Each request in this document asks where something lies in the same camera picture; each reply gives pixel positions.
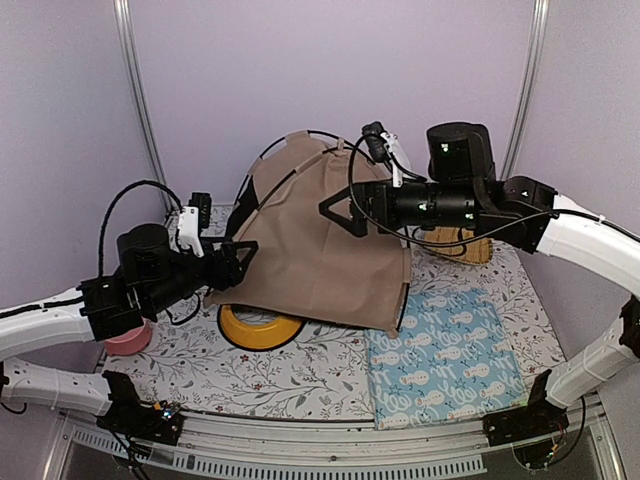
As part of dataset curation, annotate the beige fabric pet tent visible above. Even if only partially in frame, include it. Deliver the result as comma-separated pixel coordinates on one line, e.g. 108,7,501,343
203,130,412,339

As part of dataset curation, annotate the blue snowman pattern mat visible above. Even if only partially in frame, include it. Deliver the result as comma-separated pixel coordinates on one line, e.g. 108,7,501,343
365,288,527,430

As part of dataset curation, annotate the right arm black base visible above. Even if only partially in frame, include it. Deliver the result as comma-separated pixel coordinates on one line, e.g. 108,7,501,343
482,369,569,470

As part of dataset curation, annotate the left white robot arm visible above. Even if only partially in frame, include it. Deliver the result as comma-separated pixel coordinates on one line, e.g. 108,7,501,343
1,223,258,418

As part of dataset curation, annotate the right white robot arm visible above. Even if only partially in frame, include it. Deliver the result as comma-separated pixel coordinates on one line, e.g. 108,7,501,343
319,122,639,413

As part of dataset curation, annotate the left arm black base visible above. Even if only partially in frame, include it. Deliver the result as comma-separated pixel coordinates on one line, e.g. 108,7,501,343
96,371,184,446

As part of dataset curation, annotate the yellow pet bowl stand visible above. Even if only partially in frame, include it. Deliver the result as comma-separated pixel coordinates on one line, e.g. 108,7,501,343
217,305,305,352

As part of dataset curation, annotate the golden leaf shaped tray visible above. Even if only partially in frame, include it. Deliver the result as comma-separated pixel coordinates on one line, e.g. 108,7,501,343
422,227,493,265

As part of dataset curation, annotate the pink round bowl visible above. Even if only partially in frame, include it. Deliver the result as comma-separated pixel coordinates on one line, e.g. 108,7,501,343
104,322,152,356

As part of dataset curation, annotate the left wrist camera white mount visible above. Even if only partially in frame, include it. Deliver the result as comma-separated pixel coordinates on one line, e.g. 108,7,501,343
176,206,204,258

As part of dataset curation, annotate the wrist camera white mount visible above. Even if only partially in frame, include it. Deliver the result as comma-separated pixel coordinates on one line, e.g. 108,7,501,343
176,206,204,258
380,132,411,188

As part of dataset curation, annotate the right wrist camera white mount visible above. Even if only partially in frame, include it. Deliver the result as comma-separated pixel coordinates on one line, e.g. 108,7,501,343
380,132,411,188

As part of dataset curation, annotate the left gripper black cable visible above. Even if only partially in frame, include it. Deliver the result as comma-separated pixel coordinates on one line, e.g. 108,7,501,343
97,180,201,326

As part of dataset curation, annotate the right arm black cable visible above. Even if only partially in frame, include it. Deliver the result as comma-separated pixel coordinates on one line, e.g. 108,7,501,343
347,134,640,249

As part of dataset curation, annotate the aluminium front rail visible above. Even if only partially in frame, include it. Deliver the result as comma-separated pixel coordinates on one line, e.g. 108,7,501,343
44,394,631,479

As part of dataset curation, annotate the right aluminium frame post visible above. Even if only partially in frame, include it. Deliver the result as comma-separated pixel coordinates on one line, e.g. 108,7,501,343
499,0,550,180

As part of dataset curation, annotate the aluminium frame post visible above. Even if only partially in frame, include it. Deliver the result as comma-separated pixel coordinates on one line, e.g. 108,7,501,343
499,0,550,180
113,0,167,185

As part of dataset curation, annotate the left aluminium frame post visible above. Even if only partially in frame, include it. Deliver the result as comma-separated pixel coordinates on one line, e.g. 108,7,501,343
113,0,167,185

